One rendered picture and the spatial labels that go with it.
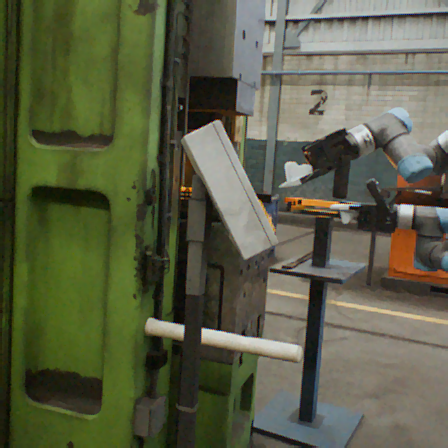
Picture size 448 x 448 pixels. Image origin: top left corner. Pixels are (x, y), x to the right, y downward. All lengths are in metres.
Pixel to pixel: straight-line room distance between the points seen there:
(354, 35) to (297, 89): 1.27
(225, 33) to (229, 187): 0.73
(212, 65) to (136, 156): 0.40
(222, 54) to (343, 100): 7.91
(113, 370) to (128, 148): 0.63
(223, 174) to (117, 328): 0.67
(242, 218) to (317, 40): 9.00
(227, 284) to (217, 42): 0.74
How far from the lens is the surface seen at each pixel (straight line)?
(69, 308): 1.74
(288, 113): 9.81
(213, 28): 1.73
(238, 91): 1.74
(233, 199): 1.09
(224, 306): 1.75
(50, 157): 1.64
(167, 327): 1.58
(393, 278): 5.30
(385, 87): 9.46
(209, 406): 1.88
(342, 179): 1.40
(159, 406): 1.67
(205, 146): 1.08
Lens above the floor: 1.13
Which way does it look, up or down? 7 degrees down
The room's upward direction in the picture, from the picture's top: 4 degrees clockwise
